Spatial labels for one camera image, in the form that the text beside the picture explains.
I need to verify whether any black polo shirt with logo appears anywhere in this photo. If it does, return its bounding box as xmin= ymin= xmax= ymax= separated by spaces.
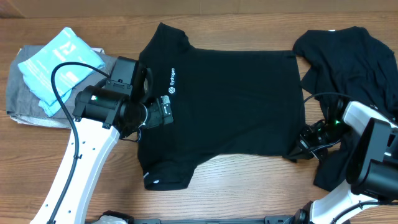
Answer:
xmin=138 ymin=24 xmax=305 ymax=191

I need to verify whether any plain black t-shirt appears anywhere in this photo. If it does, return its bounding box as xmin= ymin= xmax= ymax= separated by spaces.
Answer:
xmin=292 ymin=26 xmax=398 ymax=192

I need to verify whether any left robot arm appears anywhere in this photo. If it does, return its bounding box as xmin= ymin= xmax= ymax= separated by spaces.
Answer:
xmin=32 ymin=86 xmax=173 ymax=223

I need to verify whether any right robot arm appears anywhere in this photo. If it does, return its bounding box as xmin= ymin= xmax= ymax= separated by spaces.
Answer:
xmin=286 ymin=99 xmax=397 ymax=223

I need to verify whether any white folded cloth underneath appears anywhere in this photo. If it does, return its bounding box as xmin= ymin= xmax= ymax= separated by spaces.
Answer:
xmin=9 ymin=47 xmax=106 ymax=129

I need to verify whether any folded light blue garment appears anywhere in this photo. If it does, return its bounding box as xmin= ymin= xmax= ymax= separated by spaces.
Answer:
xmin=18 ymin=27 xmax=105 ymax=117

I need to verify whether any folded grey garment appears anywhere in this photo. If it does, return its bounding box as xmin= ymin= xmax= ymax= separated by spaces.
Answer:
xmin=6 ymin=44 xmax=119 ymax=125

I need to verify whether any brown cardboard barrier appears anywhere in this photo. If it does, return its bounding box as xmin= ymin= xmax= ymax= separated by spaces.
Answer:
xmin=1 ymin=0 xmax=397 ymax=18

